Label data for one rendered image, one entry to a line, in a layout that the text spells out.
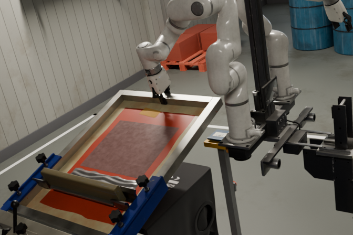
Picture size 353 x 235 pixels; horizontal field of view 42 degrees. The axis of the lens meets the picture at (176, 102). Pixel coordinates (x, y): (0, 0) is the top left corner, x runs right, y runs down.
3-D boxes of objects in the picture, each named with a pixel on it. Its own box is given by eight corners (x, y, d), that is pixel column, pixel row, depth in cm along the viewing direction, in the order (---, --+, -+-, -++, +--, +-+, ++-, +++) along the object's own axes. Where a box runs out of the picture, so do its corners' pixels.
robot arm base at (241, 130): (268, 131, 189) (264, 96, 183) (256, 146, 180) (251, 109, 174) (234, 128, 198) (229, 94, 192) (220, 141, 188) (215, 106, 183)
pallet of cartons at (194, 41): (198, 47, 773) (195, 23, 758) (242, 47, 727) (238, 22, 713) (161, 71, 689) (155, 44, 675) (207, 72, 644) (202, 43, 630)
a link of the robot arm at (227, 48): (245, -15, 169) (217, -3, 156) (252, 81, 184) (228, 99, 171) (211, -14, 178) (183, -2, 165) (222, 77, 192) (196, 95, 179)
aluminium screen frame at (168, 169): (123, 95, 234) (120, 89, 232) (223, 104, 199) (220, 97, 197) (10, 215, 186) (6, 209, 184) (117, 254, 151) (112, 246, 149)
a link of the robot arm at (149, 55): (168, 36, 196) (161, 48, 189) (177, 57, 202) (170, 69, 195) (138, 41, 203) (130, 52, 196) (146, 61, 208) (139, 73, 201)
